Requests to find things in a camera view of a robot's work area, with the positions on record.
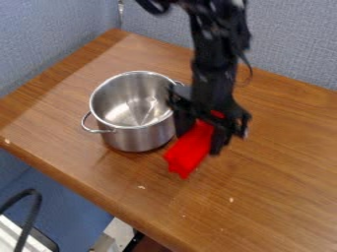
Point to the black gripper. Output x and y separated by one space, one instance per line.
208 101

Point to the red block object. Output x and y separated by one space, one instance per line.
189 149

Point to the stainless steel pot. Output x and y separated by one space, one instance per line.
128 112

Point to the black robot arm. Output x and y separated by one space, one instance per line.
220 38

